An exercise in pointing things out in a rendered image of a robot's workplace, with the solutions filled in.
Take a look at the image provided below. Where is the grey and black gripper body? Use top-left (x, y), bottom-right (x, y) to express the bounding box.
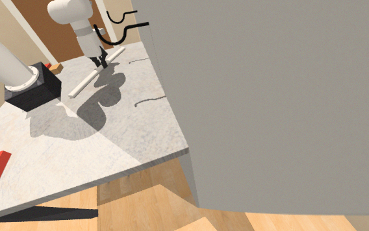
top-left (77, 32), bottom-right (105, 58)

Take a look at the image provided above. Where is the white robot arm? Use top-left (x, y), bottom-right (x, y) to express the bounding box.
top-left (0, 0), bottom-right (96, 91)

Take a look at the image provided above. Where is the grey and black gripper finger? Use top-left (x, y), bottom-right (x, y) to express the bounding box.
top-left (89, 57), bottom-right (101, 67)
top-left (99, 46), bottom-right (108, 69)

